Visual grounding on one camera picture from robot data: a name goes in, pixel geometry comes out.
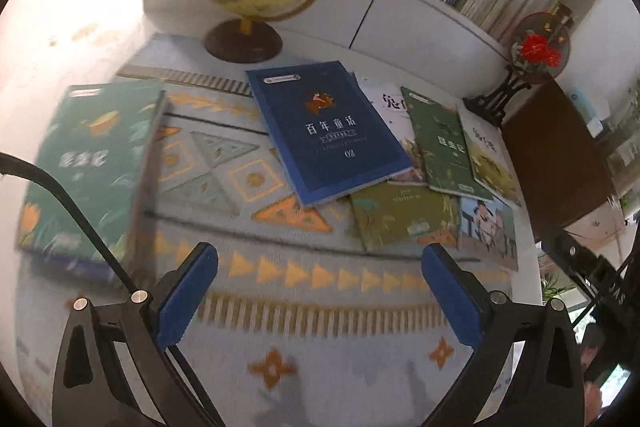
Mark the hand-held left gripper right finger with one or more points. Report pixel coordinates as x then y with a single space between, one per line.
450 297

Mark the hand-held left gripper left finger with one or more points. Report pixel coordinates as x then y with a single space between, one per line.
187 292

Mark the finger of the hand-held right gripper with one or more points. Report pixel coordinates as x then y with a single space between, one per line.
570 267

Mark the light blue book with two men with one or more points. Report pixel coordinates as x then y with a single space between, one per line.
490 227

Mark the olive green book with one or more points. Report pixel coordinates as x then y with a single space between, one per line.
400 217

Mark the white book with grass picture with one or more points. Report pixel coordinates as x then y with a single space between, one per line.
492 157
385 102

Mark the green book with beetle picture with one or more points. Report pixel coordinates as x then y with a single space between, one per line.
445 152

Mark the green book with caterpillar picture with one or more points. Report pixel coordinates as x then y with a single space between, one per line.
85 167

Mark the blue book with fox picture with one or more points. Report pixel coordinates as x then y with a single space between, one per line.
330 132

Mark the small potted green plant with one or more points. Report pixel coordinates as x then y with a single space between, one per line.
552 292

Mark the brown wooden cabinet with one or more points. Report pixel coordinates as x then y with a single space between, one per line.
550 157

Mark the patterned blue and orange mat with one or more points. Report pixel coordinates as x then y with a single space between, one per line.
300 267

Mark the pale blue tissue box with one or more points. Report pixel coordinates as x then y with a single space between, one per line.
585 107

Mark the round embroidered fan on stand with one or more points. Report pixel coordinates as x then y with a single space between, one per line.
540 47

